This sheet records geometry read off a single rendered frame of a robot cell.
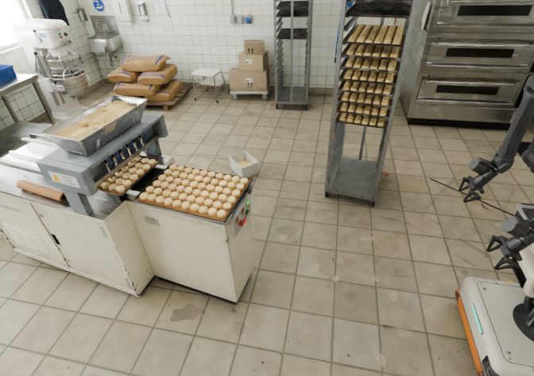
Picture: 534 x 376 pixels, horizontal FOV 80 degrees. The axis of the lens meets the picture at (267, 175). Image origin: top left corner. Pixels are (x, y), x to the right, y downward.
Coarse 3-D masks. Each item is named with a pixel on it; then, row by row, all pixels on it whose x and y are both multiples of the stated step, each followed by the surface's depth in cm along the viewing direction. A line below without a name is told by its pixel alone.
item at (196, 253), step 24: (144, 216) 202; (168, 216) 193; (192, 216) 185; (144, 240) 219; (168, 240) 208; (192, 240) 198; (216, 240) 189; (240, 240) 207; (168, 264) 226; (192, 264) 214; (216, 264) 204; (240, 264) 215; (192, 288) 240; (216, 288) 221; (240, 288) 224
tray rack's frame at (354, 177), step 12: (360, 156) 348; (348, 168) 338; (360, 168) 338; (372, 168) 337; (336, 180) 321; (348, 180) 321; (360, 180) 320; (372, 180) 319; (336, 192) 309; (348, 192) 306; (360, 192) 305; (372, 192) 304
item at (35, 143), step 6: (24, 138) 257; (30, 138) 257; (24, 144) 260; (30, 144) 257; (36, 144) 254; (42, 144) 251; (48, 144) 248; (54, 144) 248; (54, 150) 250; (156, 168) 218; (162, 168) 216; (246, 192) 201
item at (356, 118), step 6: (342, 114) 276; (348, 114) 280; (354, 114) 276; (342, 120) 269; (348, 120) 268; (354, 120) 267; (360, 120) 267; (366, 120) 266; (372, 120) 266; (378, 120) 266; (384, 120) 265; (384, 126) 260
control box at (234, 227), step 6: (246, 198) 197; (240, 204) 192; (246, 204) 197; (234, 210) 189; (240, 210) 189; (234, 216) 184; (240, 216) 191; (246, 216) 201; (234, 222) 184; (234, 228) 186; (240, 228) 194; (234, 234) 188
